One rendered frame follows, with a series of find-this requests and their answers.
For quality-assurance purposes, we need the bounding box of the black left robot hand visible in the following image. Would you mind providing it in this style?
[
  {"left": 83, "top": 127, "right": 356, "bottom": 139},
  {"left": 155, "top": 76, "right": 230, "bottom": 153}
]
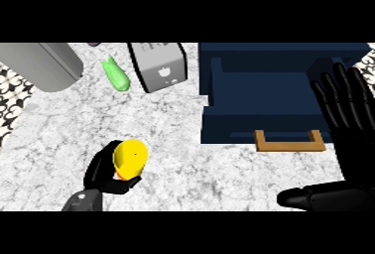
[{"left": 83, "top": 139, "right": 143, "bottom": 195}]

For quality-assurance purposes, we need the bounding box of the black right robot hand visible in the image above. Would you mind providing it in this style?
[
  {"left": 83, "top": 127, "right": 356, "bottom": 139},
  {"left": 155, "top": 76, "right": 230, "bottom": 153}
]
[{"left": 276, "top": 63, "right": 375, "bottom": 212}]

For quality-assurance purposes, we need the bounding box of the yellow cup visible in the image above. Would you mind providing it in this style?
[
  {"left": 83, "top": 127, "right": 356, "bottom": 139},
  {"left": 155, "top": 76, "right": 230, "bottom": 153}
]
[{"left": 111, "top": 138, "right": 149, "bottom": 182}]

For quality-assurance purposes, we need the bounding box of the dark blue open drawer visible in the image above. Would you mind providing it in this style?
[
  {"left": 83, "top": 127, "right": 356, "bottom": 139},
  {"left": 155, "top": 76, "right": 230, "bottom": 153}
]
[{"left": 198, "top": 43, "right": 374, "bottom": 145}]

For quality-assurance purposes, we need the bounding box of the green vegetable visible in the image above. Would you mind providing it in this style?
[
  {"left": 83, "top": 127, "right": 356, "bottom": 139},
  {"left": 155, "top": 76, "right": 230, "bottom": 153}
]
[{"left": 99, "top": 56, "right": 131, "bottom": 92}]

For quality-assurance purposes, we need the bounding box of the grey toaster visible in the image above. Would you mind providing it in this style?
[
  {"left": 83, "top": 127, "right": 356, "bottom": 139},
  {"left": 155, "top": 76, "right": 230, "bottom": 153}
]
[{"left": 126, "top": 43, "right": 189, "bottom": 94}]

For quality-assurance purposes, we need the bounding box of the grey rounded appliance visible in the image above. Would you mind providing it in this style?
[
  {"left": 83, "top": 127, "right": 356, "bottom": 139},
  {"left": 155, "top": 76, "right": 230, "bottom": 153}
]
[{"left": 0, "top": 43, "right": 86, "bottom": 93}]

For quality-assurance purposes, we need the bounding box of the wooden drawer handle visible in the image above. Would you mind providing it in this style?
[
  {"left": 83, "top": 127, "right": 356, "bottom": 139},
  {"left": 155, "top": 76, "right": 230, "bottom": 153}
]
[{"left": 254, "top": 129, "right": 328, "bottom": 153}]

